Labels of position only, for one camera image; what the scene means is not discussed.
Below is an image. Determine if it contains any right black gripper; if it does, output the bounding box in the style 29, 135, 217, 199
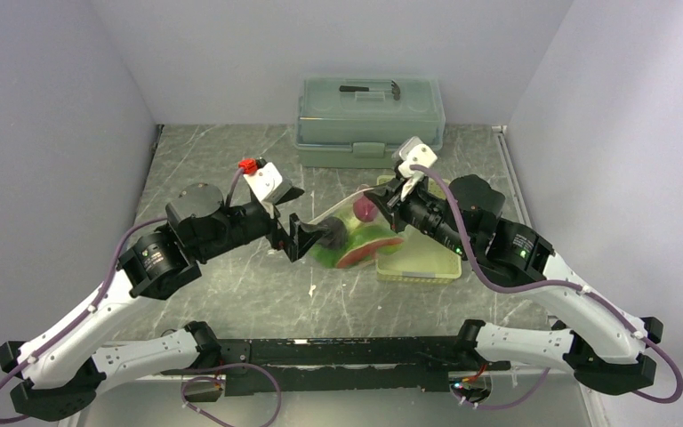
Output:
365, 171, 473, 256

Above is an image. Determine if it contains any dark brown fruit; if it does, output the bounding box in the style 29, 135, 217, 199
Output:
320, 216, 350, 249

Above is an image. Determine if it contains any green cabbage leaf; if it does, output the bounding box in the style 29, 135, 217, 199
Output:
309, 216, 406, 269

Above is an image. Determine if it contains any clear dotted zip bag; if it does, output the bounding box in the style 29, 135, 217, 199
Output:
308, 184, 406, 270

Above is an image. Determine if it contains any watermelon slice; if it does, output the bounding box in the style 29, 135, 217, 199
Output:
333, 237, 405, 269

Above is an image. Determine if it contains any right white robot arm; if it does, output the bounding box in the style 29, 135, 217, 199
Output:
366, 174, 663, 396

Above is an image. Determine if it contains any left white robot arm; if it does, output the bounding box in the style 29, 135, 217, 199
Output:
0, 183, 347, 422

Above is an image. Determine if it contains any pale green perforated basket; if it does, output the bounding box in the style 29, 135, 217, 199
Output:
375, 173, 463, 286

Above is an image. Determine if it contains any green plastic toolbox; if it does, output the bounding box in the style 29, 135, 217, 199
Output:
294, 76, 446, 169

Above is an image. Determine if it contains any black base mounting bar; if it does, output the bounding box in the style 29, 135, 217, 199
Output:
167, 336, 510, 397

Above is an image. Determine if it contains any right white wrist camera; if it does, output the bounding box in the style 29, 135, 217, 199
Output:
392, 136, 438, 201

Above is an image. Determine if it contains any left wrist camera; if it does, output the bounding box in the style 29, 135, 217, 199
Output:
238, 157, 305, 219

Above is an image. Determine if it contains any aluminium rail frame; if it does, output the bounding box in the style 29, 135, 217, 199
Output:
57, 338, 611, 427

